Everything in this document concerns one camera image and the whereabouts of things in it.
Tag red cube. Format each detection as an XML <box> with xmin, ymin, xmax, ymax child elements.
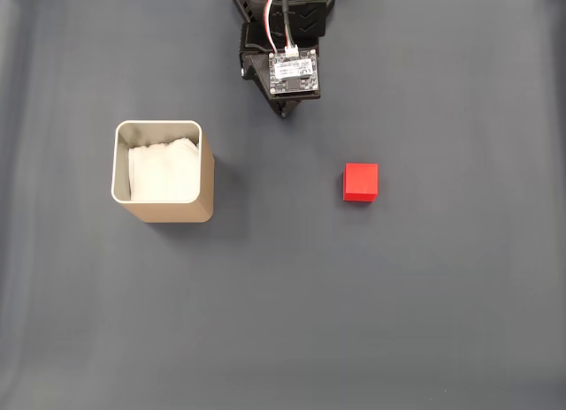
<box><xmin>342</xmin><ymin>163</ymin><xmax>379</xmax><ymax>203</ymax></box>

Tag tan square box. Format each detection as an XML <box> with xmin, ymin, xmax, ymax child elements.
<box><xmin>110</xmin><ymin>119</ymin><xmax>217</xmax><ymax>224</ymax></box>

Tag blue-grey table mat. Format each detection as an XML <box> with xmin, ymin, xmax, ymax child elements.
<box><xmin>0</xmin><ymin>0</ymin><xmax>566</xmax><ymax>410</ymax></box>

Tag red white servo cable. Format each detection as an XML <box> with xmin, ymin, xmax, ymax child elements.
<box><xmin>263</xmin><ymin>0</ymin><xmax>284</xmax><ymax>57</ymax></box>

